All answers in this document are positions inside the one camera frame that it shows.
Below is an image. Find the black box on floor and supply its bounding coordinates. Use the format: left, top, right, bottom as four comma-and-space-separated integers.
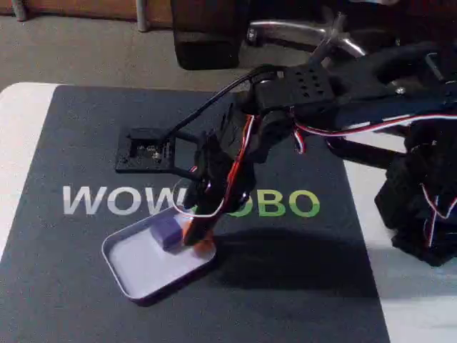
174, 30, 241, 71

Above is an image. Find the dark brown wooden cabinet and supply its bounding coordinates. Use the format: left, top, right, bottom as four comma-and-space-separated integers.
170, 0, 248, 36

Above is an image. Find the grey metal furniture leg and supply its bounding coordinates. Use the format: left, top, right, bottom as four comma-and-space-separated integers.
136, 0, 151, 34
10, 0, 29, 22

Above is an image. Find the white looped servo wire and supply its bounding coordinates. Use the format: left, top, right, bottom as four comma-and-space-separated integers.
172, 198, 225, 219

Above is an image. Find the black WOWROBO printed mat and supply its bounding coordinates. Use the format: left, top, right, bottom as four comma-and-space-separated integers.
0, 84, 392, 343

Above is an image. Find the pale metal rectangular tray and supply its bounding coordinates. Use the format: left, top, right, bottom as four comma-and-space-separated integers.
101, 204, 218, 299

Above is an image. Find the black square camera board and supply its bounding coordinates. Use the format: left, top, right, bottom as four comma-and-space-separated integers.
114, 127, 176, 175

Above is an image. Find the black camera cable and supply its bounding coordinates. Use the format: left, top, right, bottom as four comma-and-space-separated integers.
166, 66, 283, 139

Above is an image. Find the chrome office chair base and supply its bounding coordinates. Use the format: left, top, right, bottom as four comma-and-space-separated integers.
245, 10, 368, 58

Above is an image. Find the orange cube block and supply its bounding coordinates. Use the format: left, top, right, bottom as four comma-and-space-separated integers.
181, 218, 216, 257

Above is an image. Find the purple cube block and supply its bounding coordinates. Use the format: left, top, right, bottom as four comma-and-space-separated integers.
151, 215, 185, 251

